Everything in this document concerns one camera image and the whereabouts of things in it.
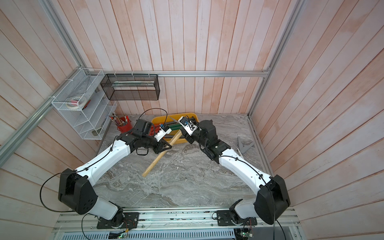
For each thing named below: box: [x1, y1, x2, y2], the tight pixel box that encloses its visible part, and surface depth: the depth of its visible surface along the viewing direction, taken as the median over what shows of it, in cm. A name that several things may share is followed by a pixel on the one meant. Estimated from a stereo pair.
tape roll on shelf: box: [66, 96, 87, 109], surface depth 74 cm
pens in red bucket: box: [109, 112, 129, 126], surface depth 97 cm
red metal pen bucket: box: [116, 115, 133, 134], surface depth 103 cm
